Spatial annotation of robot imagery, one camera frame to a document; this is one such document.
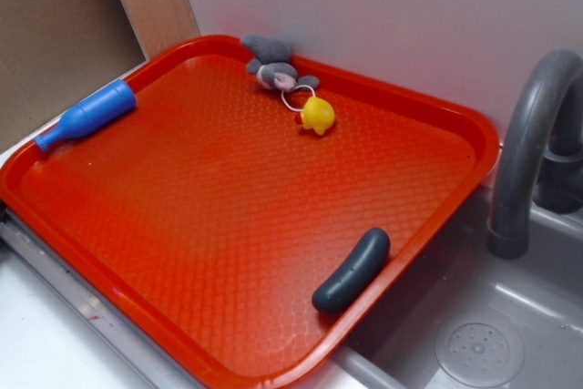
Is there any yellow rubber duck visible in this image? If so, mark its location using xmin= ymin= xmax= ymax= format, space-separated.
xmin=294 ymin=97 xmax=336 ymax=136

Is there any red plastic tray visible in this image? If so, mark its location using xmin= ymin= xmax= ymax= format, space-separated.
xmin=1 ymin=36 xmax=498 ymax=388

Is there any grey plush mouse toy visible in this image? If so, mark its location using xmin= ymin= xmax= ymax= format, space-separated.
xmin=240 ymin=34 xmax=320 ymax=112

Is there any dark grey toy pickle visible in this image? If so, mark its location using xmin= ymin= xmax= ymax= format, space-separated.
xmin=312 ymin=227 xmax=391 ymax=314

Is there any blue plastic toy bottle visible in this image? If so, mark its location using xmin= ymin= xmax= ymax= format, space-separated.
xmin=34 ymin=79 xmax=137 ymax=152

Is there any grey plastic sink basin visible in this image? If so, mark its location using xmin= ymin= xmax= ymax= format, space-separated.
xmin=333 ymin=189 xmax=582 ymax=388

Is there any grey plastic faucet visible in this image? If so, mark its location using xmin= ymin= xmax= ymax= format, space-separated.
xmin=487 ymin=49 xmax=582 ymax=260

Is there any brown cardboard panel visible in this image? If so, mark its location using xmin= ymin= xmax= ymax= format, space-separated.
xmin=1 ymin=0 xmax=144 ymax=150

